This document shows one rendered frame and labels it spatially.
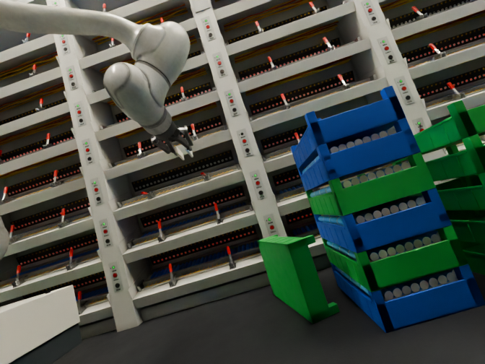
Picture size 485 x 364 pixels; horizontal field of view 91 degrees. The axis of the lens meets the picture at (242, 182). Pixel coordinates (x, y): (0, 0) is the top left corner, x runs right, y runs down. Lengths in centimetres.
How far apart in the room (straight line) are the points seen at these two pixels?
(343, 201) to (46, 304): 59
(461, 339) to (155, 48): 87
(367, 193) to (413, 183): 10
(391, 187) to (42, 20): 87
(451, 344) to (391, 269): 14
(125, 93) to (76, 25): 22
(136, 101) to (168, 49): 17
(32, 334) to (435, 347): 66
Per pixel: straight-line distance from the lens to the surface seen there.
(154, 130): 77
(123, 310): 125
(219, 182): 105
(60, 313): 60
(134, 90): 66
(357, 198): 57
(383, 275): 60
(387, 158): 60
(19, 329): 55
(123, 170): 122
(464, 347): 58
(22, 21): 83
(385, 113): 63
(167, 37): 75
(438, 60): 139
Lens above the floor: 30
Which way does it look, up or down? 8 degrees up
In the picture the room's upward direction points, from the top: 17 degrees counter-clockwise
